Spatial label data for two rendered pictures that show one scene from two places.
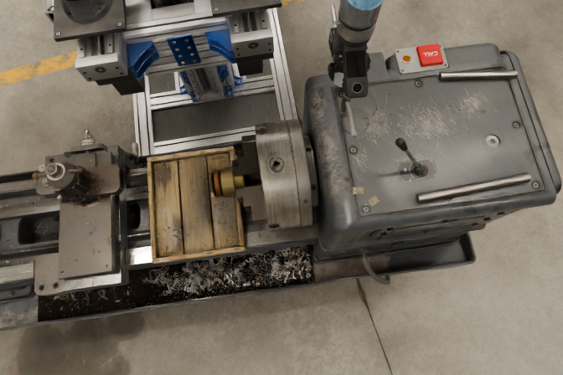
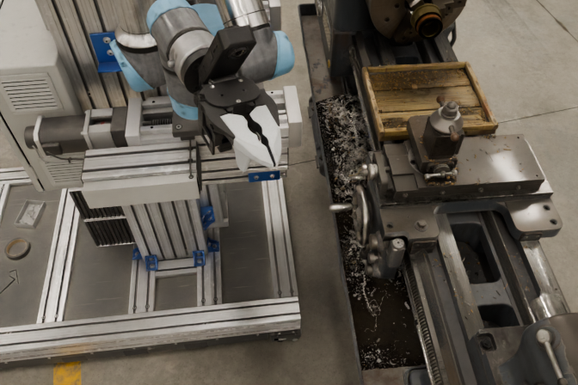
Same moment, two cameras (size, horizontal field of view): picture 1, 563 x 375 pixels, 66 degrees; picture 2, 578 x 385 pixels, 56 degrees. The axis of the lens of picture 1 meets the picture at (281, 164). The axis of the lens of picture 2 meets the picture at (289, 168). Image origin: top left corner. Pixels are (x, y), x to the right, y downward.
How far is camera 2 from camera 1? 176 cm
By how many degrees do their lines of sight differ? 43
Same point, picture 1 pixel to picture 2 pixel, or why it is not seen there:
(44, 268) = (530, 220)
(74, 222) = (476, 168)
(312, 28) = not seen: hidden behind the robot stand
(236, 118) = (247, 206)
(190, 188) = (409, 102)
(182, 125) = (249, 266)
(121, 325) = not seen: hidden behind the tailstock
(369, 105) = not seen: outside the picture
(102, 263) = (516, 141)
